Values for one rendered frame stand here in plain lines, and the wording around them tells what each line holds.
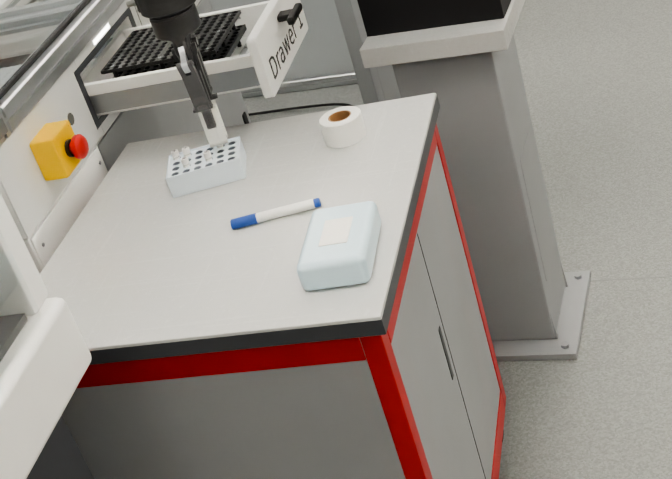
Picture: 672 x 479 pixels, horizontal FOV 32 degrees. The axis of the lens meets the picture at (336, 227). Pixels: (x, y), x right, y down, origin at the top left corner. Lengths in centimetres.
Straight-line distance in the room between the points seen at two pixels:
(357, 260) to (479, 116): 84
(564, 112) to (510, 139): 120
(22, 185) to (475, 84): 88
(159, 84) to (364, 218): 60
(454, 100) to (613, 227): 78
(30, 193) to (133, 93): 30
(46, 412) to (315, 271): 39
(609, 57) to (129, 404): 243
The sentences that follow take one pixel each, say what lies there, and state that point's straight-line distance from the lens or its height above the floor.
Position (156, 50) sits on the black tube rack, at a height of 90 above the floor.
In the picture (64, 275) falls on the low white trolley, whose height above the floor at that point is 76.
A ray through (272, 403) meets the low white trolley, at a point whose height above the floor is 63.
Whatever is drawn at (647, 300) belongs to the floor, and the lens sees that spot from 267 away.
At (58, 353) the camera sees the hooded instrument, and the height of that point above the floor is 86.
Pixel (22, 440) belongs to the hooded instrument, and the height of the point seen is 84.
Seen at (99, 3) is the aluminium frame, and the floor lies 98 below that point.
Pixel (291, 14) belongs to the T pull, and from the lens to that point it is 206.
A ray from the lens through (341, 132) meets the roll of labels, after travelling 187.
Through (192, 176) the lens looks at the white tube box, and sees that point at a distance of 189.
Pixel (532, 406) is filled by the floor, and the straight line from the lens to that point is 245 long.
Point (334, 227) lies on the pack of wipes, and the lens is 158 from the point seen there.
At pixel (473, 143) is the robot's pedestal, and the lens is 233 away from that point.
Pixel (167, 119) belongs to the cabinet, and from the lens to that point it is 240.
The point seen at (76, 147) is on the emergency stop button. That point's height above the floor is 88.
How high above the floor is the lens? 159
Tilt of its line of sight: 30 degrees down
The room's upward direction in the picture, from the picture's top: 18 degrees counter-clockwise
